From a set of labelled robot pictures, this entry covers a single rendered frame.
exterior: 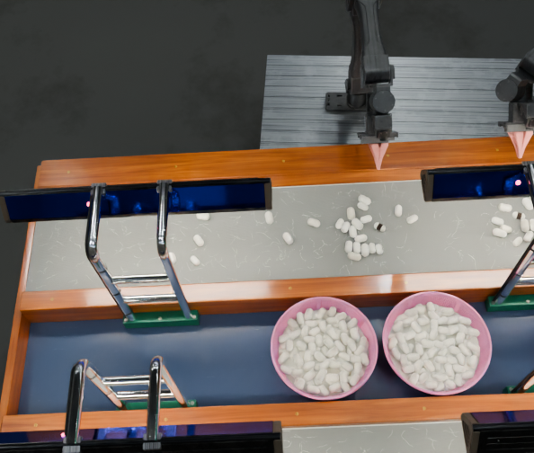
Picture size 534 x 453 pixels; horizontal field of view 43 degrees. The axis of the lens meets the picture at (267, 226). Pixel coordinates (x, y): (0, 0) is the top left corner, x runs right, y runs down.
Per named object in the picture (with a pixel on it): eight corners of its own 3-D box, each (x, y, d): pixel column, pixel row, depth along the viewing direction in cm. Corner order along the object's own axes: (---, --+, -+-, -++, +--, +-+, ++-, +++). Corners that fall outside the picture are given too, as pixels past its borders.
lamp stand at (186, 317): (130, 265, 190) (86, 181, 151) (200, 262, 190) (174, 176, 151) (126, 328, 181) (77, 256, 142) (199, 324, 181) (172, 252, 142)
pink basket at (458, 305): (360, 328, 179) (364, 315, 170) (449, 290, 183) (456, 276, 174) (410, 421, 167) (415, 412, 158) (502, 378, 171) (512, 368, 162)
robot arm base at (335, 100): (391, 96, 206) (390, 78, 209) (325, 94, 207) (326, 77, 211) (387, 112, 213) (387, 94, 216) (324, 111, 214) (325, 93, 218)
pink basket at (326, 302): (270, 312, 182) (268, 298, 174) (368, 307, 181) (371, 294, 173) (273, 411, 169) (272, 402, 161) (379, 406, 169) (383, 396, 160)
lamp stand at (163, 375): (120, 406, 171) (66, 351, 132) (198, 403, 171) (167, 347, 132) (114, 485, 162) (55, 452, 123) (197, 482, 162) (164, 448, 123)
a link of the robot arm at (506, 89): (513, 110, 170) (544, 70, 164) (487, 91, 174) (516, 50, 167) (529, 107, 179) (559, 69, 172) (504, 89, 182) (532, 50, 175)
